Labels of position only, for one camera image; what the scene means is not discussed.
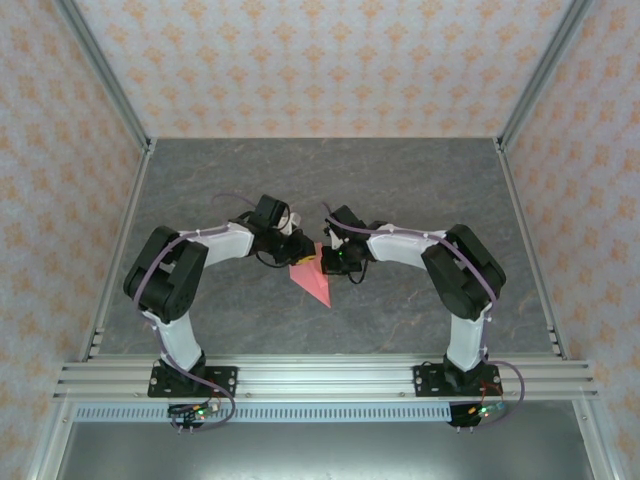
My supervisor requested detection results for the pink paper sheet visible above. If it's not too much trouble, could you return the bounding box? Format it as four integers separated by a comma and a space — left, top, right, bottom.
288, 241, 334, 309

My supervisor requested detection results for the aluminium frame leg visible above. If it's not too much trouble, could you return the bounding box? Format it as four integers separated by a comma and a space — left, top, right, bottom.
572, 399, 617, 480
27, 399, 76, 480

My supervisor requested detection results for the grey slotted cable duct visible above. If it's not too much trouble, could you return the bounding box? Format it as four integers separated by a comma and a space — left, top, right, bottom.
73, 404, 454, 424

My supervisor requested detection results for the aluminium frame post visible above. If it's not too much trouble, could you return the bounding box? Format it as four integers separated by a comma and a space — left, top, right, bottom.
493, 0, 596, 154
52, 0, 155, 154

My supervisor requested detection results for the aluminium side rail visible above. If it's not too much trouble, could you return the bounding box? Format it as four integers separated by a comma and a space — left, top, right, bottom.
493, 138, 572, 362
78, 139, 157, 362

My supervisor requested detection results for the aluminium mounting rail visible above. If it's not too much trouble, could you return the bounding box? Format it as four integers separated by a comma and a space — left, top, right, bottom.
53, 353, 600, 402

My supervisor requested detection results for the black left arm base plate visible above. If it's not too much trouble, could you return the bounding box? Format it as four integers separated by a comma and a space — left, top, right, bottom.
146, 365, 239, 399

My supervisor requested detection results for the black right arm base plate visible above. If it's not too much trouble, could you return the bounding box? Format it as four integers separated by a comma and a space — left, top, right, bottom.
412, 364, 502, 399

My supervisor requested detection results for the grey metal panel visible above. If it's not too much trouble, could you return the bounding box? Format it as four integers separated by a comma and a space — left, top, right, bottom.
52, 422, 599, 480

